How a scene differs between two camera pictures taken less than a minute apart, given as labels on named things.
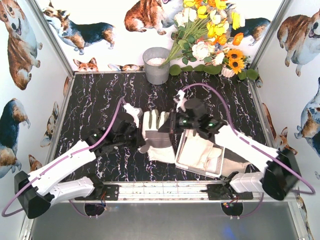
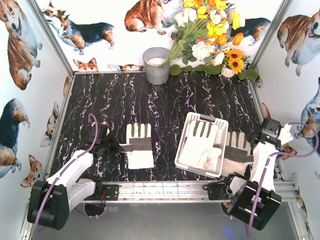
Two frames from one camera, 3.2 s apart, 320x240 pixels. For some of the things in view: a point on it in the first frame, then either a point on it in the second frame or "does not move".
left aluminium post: [55, 42] does not move
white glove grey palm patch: [158, 143] -> [138, 146]
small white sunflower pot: [227, 72] does not move
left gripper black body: [136, 131] -> [108, 144]
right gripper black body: [171, 122] -> [253, 139]
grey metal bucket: [153, 58] does not move
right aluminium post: [270, 35] does not move
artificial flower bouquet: [205, 30] does not move
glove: [233, 163] does not move
